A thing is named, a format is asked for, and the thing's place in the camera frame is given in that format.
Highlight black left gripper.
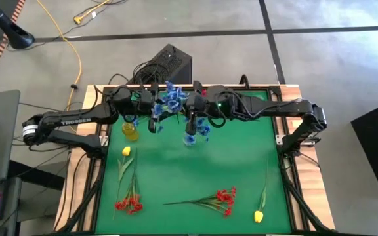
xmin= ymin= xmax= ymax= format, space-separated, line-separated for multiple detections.
xmin=136 ymin=81 xmax=161 ymax=134

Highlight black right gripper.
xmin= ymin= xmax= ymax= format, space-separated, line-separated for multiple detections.
xmin=184 ymin=80 xmax=217 ymax=136

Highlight yellow tulip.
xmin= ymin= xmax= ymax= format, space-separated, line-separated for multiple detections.
xmin=253 ymin=156 xmax=270 ymax=224
xmin=112 ymin=146 xmax=135 ymax=220

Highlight yellow glass vase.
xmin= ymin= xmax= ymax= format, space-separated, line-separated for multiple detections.
xmin=121 ymin=122 xmax=140 ymax=142

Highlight clear ribbed glass vase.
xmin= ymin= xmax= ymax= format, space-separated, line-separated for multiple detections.
xmin=182 ymin=130 xmax=198 ymax=148

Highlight black computer tower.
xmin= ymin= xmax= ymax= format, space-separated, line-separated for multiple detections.
xmin=126 ymin=43 xmax=193 ymax=85

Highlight black curved clamp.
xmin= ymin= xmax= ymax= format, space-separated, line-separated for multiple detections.
xmin=239 ymin=74 xmax=251 ymax=90

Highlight black floor stand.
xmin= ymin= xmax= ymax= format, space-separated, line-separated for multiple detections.
xmin=0 ymin=0 xmax=35 ymax=50

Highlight black desk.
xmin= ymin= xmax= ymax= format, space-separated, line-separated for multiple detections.
xmin=0 ymin=90 xmax=21 ymax=187

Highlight black coiled cables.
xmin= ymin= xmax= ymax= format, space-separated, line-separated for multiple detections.
xmin=108 ymin=60 xmax=165 ymax=88

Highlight yellow extension cable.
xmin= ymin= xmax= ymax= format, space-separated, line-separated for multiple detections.
xmin=36 ymin=0 xmax=83 ymax=130

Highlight yellow plug cable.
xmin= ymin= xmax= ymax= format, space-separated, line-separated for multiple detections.
xmin=73 ymin=0 xmax=112 ymax=26

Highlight black table frame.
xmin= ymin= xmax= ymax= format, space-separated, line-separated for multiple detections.
xmin=89 ymin=85 xmax=308 ymax=236

